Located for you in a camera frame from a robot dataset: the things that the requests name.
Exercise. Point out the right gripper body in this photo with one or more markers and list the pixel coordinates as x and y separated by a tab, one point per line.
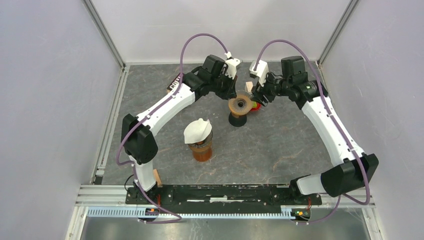
271	88

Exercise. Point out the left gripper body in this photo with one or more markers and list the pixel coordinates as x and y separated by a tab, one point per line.
223	86

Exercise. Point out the clear glass dripper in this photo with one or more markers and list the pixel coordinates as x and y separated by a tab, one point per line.
240	103

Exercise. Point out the dark red black dripper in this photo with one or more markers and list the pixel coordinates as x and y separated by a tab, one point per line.
237	120

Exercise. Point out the white paper coffee filter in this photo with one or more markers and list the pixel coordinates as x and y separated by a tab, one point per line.
197	131

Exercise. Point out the dark glass dripper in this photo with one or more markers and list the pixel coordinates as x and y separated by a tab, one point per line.
202	143

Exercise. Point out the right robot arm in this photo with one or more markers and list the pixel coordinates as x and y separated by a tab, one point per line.
352	167

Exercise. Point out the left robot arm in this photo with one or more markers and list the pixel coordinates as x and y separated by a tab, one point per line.
138	133

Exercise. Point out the coffee filter box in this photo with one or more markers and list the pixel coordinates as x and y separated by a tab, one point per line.
174	83

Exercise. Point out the red curved plastic piece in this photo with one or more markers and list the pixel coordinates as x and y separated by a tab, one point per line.
259	106

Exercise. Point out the amber glass carafe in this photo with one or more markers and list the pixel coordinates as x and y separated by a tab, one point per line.
201	154

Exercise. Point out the wooden rectangular block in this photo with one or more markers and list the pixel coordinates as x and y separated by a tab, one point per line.
157	178

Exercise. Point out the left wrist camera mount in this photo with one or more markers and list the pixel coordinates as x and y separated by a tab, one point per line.
231	65

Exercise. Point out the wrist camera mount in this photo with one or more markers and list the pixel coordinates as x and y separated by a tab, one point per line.
259	70
231	65

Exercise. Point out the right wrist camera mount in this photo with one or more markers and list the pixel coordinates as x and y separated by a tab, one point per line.
259	70

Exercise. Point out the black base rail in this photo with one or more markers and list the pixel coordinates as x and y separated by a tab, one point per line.
175	199

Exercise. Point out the white slotted cable duct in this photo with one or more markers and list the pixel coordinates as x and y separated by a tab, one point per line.
140	212

